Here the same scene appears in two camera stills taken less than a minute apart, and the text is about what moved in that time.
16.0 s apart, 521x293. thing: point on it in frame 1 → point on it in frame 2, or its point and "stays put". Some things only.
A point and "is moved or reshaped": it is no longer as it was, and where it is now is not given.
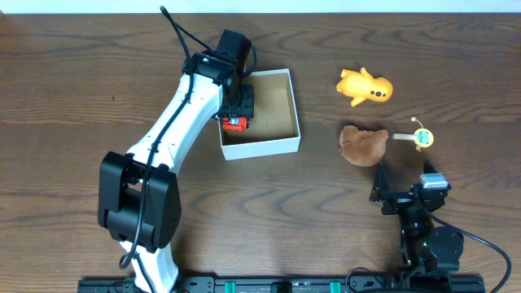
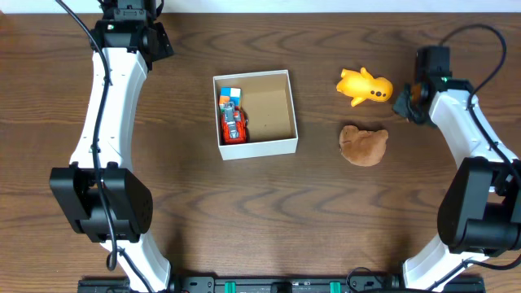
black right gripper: (382, 192) → (400, 106)
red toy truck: (234, 124) is moved or reshaped
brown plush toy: (362, 147) stays put
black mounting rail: (291, 283) stays put
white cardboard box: (274, 127) stays put
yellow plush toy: (359, 86) stays put
